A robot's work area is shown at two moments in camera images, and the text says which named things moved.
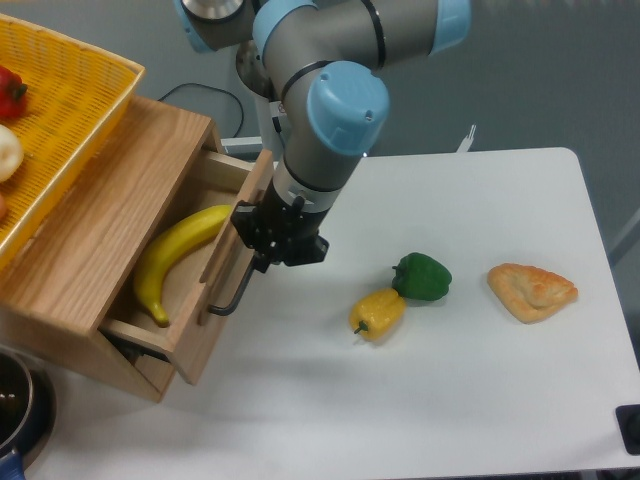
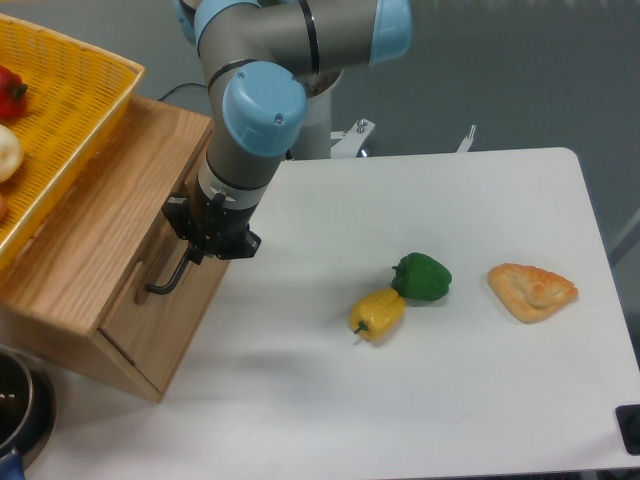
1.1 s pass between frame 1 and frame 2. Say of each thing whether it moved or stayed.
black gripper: moved
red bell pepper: stayed
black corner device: stayed
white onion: stayed
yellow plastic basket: stayed
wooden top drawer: moved
